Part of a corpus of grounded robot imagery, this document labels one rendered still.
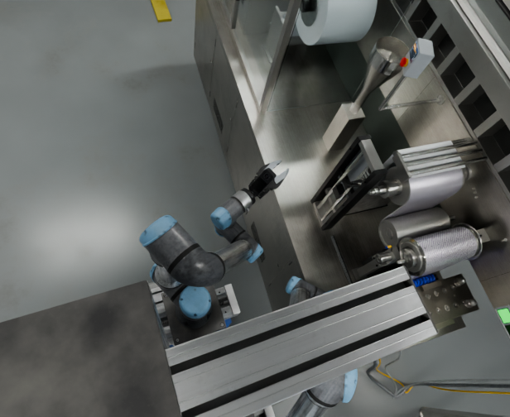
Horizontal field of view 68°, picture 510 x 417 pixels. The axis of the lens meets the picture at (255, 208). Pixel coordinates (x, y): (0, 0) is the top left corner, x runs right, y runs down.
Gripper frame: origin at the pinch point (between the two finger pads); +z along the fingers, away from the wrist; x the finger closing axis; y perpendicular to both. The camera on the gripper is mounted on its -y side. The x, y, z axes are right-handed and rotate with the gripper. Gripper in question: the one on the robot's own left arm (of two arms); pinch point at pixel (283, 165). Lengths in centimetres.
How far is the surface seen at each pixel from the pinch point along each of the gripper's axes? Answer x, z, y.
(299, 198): 13.9, 14.1, 32.0
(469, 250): 70, 24, -16
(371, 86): 0, 49, -13
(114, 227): -54, -47, 132
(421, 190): 41, 23, -21
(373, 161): 21.3, 13.4, -23.4
